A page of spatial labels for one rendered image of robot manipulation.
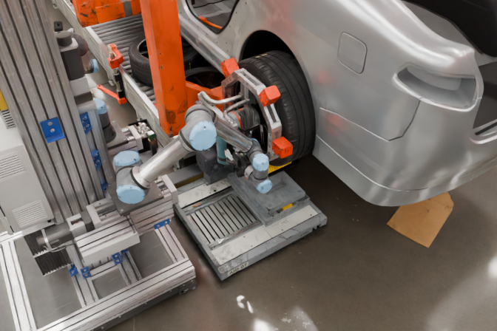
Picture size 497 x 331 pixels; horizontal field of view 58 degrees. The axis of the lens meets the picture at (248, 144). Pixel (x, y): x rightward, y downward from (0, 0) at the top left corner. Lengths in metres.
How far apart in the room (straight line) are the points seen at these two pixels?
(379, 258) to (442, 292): 0.41
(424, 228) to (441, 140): 1.41
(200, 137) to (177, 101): 1.06
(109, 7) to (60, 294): 2.79
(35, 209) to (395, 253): 2.15
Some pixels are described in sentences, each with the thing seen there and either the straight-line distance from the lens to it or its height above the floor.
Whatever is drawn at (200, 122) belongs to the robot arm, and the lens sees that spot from 1.87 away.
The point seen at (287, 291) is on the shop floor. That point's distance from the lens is 2.86.
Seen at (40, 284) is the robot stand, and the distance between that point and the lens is 2.87.
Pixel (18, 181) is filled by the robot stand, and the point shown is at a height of 1.05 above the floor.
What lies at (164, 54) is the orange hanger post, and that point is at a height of 1.14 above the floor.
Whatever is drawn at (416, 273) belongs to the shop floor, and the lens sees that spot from 3.10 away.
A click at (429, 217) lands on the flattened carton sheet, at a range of 3.42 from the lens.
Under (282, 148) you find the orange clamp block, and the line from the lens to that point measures 2.36.
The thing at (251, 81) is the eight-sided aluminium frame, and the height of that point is 1.10.
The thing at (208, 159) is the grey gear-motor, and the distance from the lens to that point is 3.03.
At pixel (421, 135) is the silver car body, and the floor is 1.26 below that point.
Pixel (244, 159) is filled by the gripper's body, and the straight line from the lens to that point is 2.30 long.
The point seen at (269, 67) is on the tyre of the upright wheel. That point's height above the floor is 1.18.
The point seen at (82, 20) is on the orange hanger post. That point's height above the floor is 0.60.
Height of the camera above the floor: 2.43
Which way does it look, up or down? 40 degrees down
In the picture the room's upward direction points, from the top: straight up
